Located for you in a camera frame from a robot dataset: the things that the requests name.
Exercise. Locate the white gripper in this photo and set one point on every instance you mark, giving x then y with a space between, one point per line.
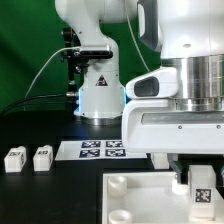
153 126

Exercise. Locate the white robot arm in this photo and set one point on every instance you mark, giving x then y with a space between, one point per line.
176 109

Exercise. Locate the white sheet with tags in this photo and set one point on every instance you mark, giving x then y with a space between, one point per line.
93 150

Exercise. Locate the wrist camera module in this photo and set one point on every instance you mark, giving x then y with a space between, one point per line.
161 83

